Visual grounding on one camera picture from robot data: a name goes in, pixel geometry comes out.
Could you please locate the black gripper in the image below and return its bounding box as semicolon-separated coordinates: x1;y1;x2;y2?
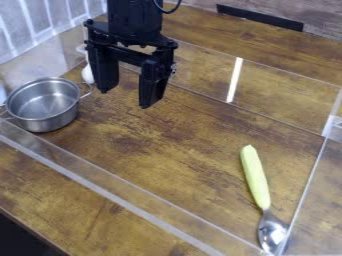
85;0;180;109

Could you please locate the green handled metal spoon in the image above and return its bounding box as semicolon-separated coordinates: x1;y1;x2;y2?
240;145;289;256

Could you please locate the white toy mushroom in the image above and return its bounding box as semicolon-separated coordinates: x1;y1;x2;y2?
82;65;95;84

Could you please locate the small steel pot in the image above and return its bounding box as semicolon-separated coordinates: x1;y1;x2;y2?
0;77;94;133

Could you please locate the black bar on table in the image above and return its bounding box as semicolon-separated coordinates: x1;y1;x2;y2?
217;4;305;32

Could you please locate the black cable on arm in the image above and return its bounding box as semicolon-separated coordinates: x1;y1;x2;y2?
153;0;184;15

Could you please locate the clear acrylic enclosure wall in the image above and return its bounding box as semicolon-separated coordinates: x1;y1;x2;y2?
0;19;342;256

